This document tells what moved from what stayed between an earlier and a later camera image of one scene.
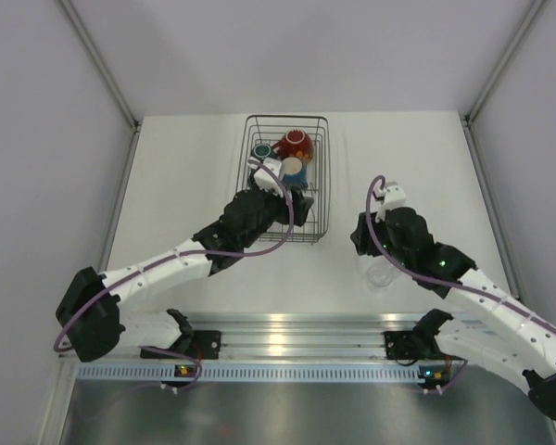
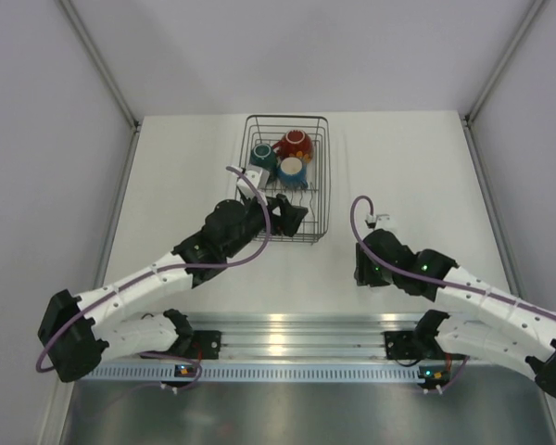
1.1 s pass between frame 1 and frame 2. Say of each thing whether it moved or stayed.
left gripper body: stayed
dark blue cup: stayed
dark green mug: stayed
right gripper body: moved
